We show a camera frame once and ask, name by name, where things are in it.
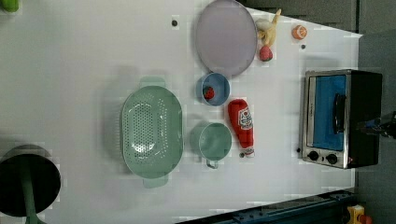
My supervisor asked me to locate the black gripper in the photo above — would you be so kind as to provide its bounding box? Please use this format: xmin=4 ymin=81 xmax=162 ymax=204
xmin=357 ymin=111 xmax=396 ymax=138

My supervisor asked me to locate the black oven door handle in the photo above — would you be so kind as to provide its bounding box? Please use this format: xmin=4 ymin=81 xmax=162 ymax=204
xmin=332 ymin=93 xmax=346 ymax=134

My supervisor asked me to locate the black toaster oven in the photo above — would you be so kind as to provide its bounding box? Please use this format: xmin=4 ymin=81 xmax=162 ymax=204
xmin=301 ymin=69 xmax=382 ymax=169

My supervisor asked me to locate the blue oven door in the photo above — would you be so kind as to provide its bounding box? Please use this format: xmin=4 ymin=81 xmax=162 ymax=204
xmin=307 ymin=75 xmax=347 ymax=151

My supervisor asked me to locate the yellow red tool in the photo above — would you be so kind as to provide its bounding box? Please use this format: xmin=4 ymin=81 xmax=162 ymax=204
xmin=347 ymin=204 xmax=373 ymax=224

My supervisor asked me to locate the orange slice toy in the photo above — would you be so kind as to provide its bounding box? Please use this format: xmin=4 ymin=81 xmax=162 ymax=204
xmin=291 ymin=25 xmax=308 ymax=40

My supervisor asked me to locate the red plush strawberry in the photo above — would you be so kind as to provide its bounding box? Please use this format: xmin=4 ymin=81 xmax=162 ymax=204
xmin=260 ymin=46 xmax=273 ymax=62

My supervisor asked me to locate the red plush ketchup bottle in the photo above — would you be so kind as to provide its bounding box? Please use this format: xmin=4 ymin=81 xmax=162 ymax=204
xmin=227 ymin=99 xmax=255 ymax=157

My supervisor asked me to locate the yellow plush banana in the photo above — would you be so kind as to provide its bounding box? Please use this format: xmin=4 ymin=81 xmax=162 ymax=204
xmin=255 ymin=9 xmax=282 ymax=47

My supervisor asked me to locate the blue small bowl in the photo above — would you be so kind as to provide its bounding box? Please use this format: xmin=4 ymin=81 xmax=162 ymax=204
xmin=195 ymin=73 xmax=231 ymax=106

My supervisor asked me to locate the small red strawberry toy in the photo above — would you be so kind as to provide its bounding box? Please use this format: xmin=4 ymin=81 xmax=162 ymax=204
xmin=203 ymin=87 xmax=215 ymax=100

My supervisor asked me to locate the lilac round plate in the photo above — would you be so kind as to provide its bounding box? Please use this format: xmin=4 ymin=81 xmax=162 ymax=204
xmin=194 ymin=0 xmax=258 ymax=76

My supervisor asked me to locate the green oval colander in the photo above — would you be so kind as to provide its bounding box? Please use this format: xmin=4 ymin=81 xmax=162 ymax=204
xmin=120 ymin=77 xmax=184 ymax=189

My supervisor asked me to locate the blue metal frame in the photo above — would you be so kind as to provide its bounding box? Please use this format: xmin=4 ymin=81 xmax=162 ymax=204
xmin=178 ymin=190 xmax=357 ymax=224

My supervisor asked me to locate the green cup with handle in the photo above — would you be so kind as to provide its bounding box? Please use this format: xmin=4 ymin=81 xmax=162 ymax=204
xmin=190 ymin=121 xmax=232 ymax=169

